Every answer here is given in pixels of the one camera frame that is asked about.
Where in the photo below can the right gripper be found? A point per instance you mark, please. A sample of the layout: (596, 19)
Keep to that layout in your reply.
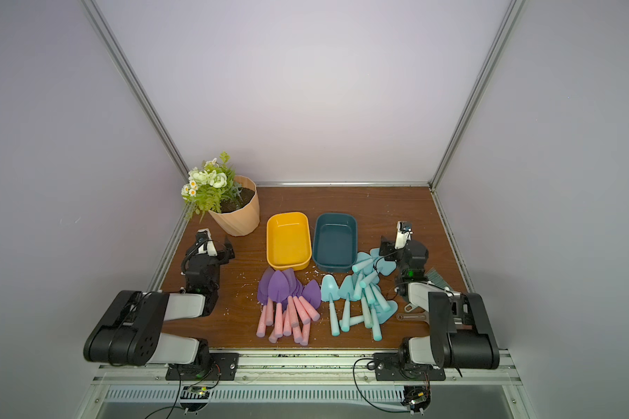
(391, 249)

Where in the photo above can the yellow storage box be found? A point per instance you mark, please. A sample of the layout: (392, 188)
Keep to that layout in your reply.
(289, 243)

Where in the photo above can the dark teal storage box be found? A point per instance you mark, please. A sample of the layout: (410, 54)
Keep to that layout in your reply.
(335, 242)

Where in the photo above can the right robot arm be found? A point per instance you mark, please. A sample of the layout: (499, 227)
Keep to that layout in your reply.
(460, 334)

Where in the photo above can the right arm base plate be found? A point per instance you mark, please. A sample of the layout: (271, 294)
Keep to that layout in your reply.
(394, 367)

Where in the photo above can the beige flower pot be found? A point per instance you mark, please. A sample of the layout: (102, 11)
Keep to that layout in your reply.
(246, 219)

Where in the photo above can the green plant with white flowers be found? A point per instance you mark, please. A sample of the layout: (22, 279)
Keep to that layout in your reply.
(210, 187)

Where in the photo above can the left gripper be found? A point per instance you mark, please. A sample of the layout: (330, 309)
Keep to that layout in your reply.
(222, 256)

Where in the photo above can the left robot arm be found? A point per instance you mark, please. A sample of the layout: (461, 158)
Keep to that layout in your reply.
(130, 331)

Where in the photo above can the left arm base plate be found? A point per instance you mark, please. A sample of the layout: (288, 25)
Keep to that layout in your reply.
(214, 366)

